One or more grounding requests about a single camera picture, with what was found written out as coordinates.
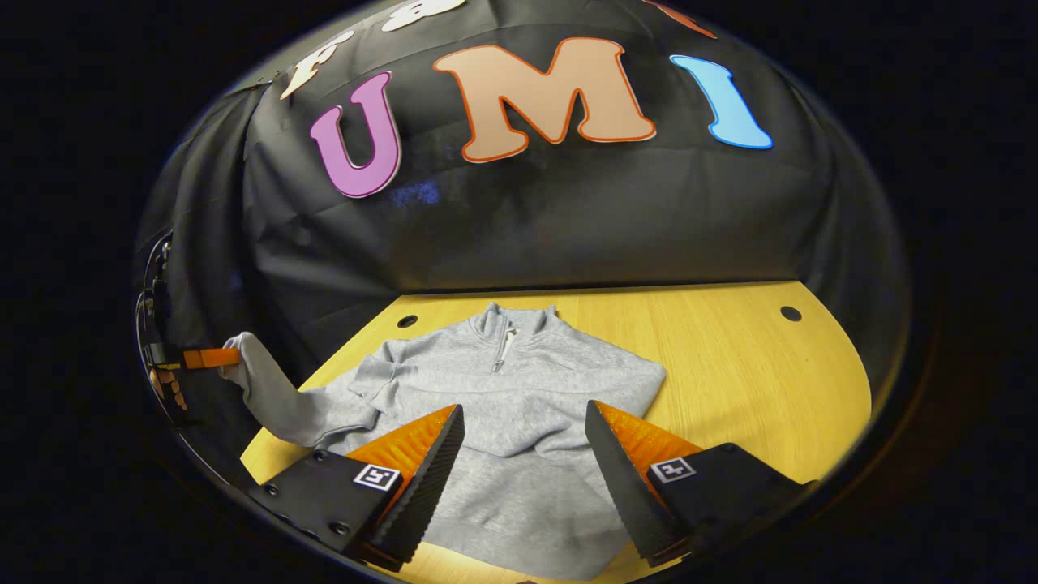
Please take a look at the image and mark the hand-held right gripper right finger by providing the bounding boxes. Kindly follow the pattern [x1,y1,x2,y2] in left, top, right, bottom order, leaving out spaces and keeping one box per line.
[584,399,818,569]

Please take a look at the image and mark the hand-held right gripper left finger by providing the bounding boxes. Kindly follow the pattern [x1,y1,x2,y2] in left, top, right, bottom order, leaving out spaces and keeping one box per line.
[246,403,466,573]

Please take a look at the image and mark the grey zip sweatshirt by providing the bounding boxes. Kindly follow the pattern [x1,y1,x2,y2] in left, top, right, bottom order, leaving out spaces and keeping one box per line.
[217,302,668,582]

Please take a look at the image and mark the black backdrop cloth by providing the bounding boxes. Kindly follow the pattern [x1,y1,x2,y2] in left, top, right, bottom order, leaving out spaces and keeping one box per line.
[134,0,913,455]

